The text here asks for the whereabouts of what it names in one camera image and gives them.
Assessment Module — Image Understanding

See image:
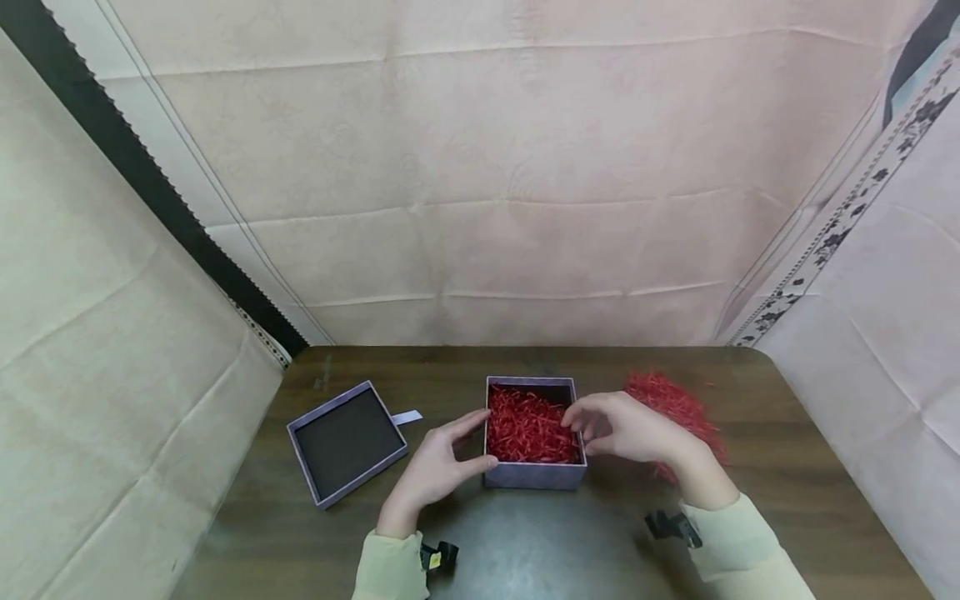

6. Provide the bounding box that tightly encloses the person's right hand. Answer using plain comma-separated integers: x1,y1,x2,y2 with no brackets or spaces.
561,392,713,494

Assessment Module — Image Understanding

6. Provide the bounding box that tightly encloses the red shredded paper filling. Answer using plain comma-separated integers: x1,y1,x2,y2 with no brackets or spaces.
487,384,583,465

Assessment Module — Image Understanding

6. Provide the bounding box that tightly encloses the pile of red shredded paper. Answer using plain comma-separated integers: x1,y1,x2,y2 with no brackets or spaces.
623,370,730,485

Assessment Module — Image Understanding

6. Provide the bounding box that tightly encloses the purple square gift box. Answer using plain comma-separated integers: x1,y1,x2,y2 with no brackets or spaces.
482,376,589,491

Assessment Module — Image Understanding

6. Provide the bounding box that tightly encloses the purple tray with white ribbon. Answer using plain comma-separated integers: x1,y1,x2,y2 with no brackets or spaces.
285,380,424,510

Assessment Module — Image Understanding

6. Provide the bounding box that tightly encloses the person's left forearm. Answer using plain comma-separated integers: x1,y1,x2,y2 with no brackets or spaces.
351,500,435,600

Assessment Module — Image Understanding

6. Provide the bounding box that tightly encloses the person's right forearm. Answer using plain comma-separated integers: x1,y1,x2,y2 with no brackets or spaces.
677,457,818,600

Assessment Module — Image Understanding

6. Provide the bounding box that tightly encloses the person's left hand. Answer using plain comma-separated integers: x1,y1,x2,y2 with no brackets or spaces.
375,408,500,539

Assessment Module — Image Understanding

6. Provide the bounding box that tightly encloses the black wrist band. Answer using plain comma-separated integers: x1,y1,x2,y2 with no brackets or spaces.
419,540,460,577
645,509,705,550

